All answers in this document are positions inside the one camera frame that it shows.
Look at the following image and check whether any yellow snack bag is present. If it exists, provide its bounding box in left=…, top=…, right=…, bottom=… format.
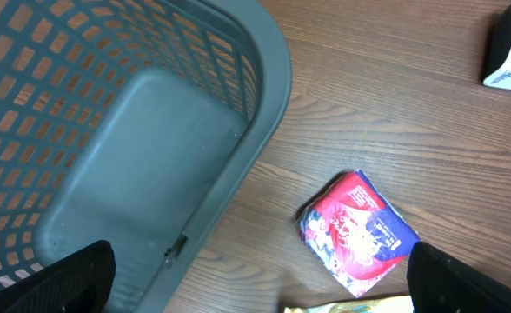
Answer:
left=283, top=296, right=415, bottom=313

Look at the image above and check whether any red purple pad pack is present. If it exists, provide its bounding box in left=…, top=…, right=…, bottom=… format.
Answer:
left=296, top=170, right=420, bottom=297

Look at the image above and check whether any grey plastic basket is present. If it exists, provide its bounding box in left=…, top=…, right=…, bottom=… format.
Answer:
left=0, top=0, right=292, bottom=312

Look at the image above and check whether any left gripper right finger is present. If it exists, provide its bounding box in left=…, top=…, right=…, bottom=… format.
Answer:
left=407, top=242, right=511, bottom=313

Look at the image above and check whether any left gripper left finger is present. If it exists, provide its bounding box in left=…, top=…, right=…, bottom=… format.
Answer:
left=0, top=240, right=116, bottom=313

